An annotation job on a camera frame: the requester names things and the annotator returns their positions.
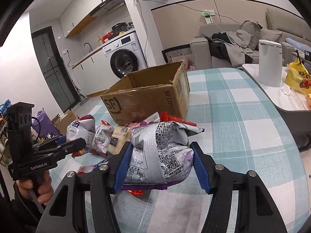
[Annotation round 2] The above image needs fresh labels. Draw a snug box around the red round cookie snack pack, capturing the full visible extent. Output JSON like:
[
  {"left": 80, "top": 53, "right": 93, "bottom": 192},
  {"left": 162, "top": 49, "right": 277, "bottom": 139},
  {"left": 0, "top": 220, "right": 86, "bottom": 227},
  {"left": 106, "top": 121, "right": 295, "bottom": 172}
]
[{"left": 128, "top": 190, "right": 143, "bottom": 197}]

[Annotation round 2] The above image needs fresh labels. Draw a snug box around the white noodle snack bag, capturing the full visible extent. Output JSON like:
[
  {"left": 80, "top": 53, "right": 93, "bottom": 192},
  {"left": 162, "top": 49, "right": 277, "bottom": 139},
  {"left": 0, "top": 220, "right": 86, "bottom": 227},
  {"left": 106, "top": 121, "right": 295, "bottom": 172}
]
[{"left": 66, "top": 115, "right": 95, "bottom": 158}]

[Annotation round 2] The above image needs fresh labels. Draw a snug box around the silver purple snack bag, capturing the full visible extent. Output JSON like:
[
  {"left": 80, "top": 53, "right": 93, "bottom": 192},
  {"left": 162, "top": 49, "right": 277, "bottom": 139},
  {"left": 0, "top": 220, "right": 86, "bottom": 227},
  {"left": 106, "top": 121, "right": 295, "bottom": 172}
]
[{"left": 122, "top": 121, "right": 204, "bottom": 190}]

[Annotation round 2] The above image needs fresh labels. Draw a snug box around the clear cracker pack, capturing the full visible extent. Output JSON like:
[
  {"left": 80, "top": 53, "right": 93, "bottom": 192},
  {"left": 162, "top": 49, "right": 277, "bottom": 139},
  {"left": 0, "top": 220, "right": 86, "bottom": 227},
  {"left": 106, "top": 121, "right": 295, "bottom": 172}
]
[{"left": 107, "top": 126, "right": 132, "bottom": 155}]

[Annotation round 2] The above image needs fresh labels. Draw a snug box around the purple grape candy bag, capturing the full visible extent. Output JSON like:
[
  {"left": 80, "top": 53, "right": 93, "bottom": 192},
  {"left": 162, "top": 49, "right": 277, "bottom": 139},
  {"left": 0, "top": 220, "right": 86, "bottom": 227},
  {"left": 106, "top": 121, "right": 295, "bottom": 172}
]
[{"left": 140, "top": 112, "right": 161, "bottom": 126}]

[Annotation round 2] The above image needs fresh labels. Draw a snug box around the person's left hand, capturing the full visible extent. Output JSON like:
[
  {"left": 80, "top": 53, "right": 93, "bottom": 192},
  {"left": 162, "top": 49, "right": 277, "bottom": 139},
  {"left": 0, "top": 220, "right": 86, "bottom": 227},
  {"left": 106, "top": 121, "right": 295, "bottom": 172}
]
[{"left": 16, "top": 170, "right": 55, "bottom": 206}]

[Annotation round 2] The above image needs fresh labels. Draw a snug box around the small cardboard box on floor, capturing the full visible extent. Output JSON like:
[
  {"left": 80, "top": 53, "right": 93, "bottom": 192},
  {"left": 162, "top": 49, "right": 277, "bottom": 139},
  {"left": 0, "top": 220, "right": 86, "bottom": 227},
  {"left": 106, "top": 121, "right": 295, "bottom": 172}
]
[{"left": 52, "top": 110, "right": 76, "bottom": 136}]

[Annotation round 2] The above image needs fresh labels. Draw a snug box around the red chip bag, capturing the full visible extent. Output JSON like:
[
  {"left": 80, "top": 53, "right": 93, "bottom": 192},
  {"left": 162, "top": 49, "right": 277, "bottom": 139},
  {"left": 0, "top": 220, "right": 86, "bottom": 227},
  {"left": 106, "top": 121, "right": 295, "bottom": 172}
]
[{"left": 160, "top": 111, "right": 197, "bottom": 127}]

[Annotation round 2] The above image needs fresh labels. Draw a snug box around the black door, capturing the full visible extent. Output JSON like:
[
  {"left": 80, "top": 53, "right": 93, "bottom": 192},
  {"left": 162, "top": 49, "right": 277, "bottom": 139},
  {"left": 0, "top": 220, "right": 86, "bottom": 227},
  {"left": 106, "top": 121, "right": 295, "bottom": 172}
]
[{"left": 32, "top": 26, "right": 79, "bottom": 112}]

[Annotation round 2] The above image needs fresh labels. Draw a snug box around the white kitchen cabinet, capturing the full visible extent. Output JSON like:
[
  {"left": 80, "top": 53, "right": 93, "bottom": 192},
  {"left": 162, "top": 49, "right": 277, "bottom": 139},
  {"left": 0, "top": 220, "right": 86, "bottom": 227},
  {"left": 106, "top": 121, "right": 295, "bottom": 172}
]
[{"left": 73, "top": 49, "right": 120, "bottom": 96}]

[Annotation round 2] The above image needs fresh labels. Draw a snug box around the SF cardboard box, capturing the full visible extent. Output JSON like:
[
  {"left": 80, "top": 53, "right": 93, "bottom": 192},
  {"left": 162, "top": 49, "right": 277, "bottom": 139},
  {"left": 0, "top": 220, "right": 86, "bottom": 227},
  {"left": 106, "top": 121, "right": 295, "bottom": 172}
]
[{"left": 101, "top": 62, "right": 190, "bottom": 125}]

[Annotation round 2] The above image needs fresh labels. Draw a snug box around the white washing machine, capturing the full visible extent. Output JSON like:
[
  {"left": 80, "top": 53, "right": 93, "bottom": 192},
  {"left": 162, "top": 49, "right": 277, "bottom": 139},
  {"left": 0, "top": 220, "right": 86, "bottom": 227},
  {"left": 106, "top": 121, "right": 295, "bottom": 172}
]
[{"left": 103, "top": 31, "right": 148, "bottom": 79}]

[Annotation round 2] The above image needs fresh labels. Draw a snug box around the white side table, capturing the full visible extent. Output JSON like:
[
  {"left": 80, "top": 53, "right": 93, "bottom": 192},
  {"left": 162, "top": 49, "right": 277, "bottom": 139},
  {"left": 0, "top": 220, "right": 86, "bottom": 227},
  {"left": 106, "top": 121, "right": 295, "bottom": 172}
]
[{"left": 242, "top": 64, "right": 310, "bottom": 111}]

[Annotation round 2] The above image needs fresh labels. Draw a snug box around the black patterned chair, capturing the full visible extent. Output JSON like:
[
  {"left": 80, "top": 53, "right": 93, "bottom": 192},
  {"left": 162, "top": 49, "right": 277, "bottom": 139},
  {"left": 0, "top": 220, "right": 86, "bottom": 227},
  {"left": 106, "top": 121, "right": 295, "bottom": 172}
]
[{"left": 161, "top": 44, "right": 192, "bottom": 63}]

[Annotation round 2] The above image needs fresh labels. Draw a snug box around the white cylindrical bin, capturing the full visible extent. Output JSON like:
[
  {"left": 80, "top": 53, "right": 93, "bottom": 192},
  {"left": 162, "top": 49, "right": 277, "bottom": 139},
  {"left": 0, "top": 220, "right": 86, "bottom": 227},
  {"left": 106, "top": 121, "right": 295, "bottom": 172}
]
[{"left": 258, "top": 39, "right": 283, "bottom": 87}]

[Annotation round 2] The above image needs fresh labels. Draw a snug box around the pile of clothes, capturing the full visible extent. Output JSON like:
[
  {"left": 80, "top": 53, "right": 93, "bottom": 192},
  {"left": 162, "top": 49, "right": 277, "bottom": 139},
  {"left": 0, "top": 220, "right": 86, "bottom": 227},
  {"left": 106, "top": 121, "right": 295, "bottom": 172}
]
[{"left": 207, "top": 30, "right": 253, "bottom": 68}]

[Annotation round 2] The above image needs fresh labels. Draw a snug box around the yellow plastic bag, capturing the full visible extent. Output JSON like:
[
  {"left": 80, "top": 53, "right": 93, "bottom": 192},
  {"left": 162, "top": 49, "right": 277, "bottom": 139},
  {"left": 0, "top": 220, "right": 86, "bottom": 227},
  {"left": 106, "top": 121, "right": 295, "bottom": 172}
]
[{"left": 285, "top": 58, "right": 311, "bottom": 96}]

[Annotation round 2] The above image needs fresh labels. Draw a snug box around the range hood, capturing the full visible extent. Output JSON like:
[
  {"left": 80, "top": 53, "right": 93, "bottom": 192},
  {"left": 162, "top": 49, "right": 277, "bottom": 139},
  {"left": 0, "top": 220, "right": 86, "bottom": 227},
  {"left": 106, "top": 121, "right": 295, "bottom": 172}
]
[{"left": 89, "top": 0, "right": 125, "bottom": 17}]

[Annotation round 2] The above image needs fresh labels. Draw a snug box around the grey cushion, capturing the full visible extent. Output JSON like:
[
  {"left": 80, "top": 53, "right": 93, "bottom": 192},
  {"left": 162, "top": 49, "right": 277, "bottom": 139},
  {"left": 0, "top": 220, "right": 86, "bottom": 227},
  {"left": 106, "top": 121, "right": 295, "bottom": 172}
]
[{"left": 241, "top": 21, "right": 263, "bottom": 50}]

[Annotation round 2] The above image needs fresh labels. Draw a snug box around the grey sofa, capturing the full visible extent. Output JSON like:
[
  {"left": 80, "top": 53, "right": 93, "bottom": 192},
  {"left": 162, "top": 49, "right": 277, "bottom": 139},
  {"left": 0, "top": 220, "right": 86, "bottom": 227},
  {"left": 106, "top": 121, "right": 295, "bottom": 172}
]
[{"left": 190, "top": 9, "right": 310, "bottom": 70}]

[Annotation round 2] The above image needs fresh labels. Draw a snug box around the wall power strip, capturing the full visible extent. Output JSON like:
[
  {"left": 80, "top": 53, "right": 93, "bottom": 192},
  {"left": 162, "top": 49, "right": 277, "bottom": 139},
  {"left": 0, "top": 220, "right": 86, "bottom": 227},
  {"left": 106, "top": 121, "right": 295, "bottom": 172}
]
[{"left": 202, "top": 10, "right": 216, "bottom": 24}]

